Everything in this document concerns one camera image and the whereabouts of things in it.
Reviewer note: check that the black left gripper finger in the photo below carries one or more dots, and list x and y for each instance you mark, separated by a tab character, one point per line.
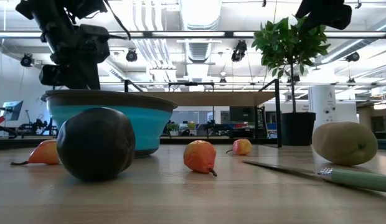
84	76

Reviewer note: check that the dark purple plum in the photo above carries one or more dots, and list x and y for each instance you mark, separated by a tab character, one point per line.
96	143

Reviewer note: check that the teal bowl with grey rim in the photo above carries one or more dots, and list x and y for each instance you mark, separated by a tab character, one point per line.
152	124

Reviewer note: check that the long orange yellow fruit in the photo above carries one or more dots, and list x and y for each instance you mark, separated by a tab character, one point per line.
45	153

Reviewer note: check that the brown green kiwi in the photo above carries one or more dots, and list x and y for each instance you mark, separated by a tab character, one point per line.
345	143

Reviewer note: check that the small pink yellow apple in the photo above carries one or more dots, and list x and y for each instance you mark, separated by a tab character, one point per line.
242	147

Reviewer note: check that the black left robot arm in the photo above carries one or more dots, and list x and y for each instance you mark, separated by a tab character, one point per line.
56	12

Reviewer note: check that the green leafy small tree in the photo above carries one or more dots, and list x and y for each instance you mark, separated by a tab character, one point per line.
286	43

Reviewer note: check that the black equipment on background desk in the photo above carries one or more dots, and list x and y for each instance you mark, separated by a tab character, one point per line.
34	126

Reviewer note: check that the grey tilted monitor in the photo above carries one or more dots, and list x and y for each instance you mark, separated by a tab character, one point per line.
12	110

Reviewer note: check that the white round column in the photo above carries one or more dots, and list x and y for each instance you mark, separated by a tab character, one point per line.
322	105

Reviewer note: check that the red slanted bar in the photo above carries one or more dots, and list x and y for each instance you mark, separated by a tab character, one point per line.
0	120

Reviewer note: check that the small background potted plant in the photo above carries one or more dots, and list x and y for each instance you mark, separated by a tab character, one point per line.
172	127

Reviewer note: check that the glowing rectangular lamp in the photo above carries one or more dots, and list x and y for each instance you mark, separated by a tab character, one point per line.
379	106

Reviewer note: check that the black plant pot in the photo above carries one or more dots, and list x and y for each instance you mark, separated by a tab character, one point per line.
298	129

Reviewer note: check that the wooden shelf with black legs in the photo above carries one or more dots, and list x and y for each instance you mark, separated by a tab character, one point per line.
211	98

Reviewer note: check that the black background monitor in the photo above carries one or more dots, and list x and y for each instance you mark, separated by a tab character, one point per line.
242	114

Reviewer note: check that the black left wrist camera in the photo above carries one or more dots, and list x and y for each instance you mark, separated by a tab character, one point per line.
51	74

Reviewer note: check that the black overhead frame bar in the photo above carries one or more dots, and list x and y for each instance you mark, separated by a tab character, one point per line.
230	34

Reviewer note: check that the silver ceiling air duct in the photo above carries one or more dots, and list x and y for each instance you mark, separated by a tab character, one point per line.
199	18

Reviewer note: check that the black table edge rail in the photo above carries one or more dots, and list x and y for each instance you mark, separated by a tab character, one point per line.
211	141

